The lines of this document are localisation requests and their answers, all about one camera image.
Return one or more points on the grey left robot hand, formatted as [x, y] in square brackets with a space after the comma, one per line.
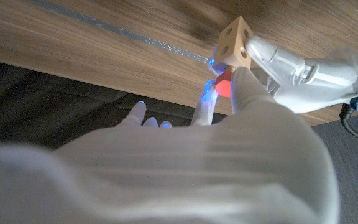
[309, 81]

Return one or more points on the grey tape outline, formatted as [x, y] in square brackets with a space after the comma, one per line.
[120, 31]

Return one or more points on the wooden block with holes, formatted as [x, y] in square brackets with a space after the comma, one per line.
[235, 46]

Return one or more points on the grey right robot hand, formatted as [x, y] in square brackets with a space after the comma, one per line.
[166, 174]

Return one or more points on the red-headed wooden screw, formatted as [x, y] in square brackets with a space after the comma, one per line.
[224, 84]

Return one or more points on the black backdrop curtain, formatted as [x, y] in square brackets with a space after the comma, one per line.
[57, 105]

